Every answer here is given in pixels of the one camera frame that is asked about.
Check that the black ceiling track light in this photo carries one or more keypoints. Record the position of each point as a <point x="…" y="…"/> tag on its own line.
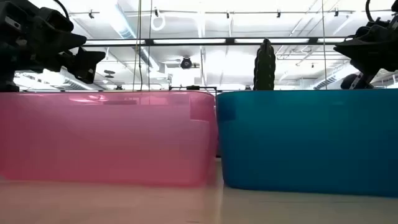
<point x="90" y="14"/>
<point x="156" y="12"/>
<point x="228" y="14"/>
<point x="278" y="13"/>
<point x="336" y="12"/>

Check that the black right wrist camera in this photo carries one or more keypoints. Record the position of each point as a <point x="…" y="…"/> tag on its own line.
<point x="376" y="26"/>

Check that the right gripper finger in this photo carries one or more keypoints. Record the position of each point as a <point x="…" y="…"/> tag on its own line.
<point x="363" y="46"/>
<point x="360" y="79"/>

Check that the round black ceiling device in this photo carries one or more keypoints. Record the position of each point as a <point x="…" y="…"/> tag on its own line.
<point x="186" y="63"/>

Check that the blue plastic bin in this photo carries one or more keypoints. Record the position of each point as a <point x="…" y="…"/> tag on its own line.
<point x="311" y="143"/>

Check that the silver ventilation duct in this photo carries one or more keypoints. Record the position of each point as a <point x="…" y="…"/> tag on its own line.
<point x="329" y="81"/>
<point x="62" y="82"/>

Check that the pink translucent plastic bin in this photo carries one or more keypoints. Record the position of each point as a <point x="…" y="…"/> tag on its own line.
<point x="105" y="140"/>

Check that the black frame crossbar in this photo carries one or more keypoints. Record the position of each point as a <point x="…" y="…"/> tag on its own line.
<point x="192" y="41"/>

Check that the green cactus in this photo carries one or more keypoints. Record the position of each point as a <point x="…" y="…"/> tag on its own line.
<point x="264" y="67"/>

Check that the black ceiling disc fixture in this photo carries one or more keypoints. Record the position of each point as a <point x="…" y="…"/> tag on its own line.
<point x="109" y="72"/>

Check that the black background desk frame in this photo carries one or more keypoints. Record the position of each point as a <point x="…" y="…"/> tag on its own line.
<point x="194" y="87"/>

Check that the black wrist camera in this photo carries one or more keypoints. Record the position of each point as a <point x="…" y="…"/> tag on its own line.
<point x="376" y="26"/>
<point x="56" y="20"/>

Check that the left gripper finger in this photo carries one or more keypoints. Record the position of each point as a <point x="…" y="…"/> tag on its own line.
<point x="87" y="63"/>
<point x="59" y="39"/>

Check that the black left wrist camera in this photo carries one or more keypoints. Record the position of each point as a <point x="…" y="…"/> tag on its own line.
<point x="56" y="20"/>

